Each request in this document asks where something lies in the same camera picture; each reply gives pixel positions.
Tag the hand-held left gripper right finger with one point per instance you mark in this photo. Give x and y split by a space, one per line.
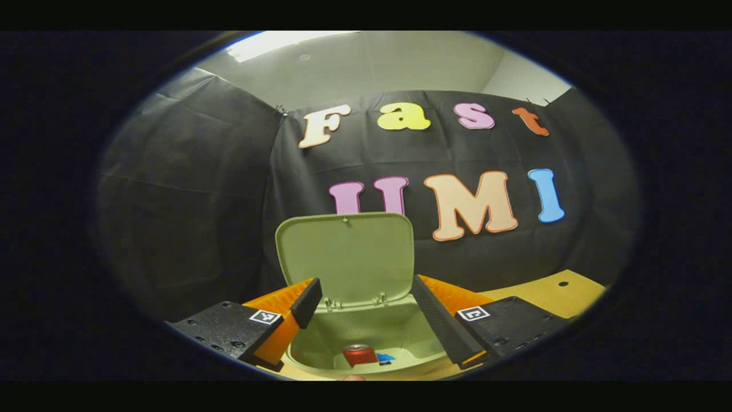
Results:
440 326

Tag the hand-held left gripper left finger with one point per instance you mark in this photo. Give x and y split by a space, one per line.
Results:
307 303

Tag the green desktop garbage bin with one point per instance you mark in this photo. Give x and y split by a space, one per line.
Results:
349 257

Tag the blue paper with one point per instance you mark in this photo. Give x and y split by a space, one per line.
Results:
384 358

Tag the red pop can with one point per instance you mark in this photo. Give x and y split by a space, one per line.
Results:
359 356

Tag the wooden desktop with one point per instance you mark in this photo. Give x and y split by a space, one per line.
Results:
543 292

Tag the black backdrop cloth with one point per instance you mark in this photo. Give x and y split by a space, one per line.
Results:
229 200

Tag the ceiling light panel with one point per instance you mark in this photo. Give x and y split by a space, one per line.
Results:
286 43

